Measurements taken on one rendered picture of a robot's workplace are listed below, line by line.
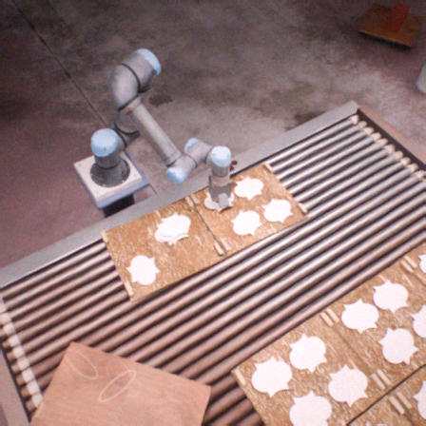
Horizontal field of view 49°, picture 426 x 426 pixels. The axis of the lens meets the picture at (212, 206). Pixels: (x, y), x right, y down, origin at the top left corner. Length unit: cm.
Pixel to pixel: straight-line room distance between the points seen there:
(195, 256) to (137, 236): 26
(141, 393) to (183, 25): 380
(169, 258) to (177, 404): 60
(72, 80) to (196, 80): 105
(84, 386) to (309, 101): 304
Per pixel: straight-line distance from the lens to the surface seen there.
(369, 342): 186
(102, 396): 163
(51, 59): 457
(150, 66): 183
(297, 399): 172
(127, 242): 197
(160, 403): 160
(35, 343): 189
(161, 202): 210
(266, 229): 200
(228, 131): 369
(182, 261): 191
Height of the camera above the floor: 259
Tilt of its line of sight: 54 degrees down
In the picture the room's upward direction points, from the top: 1 degrees clockwise
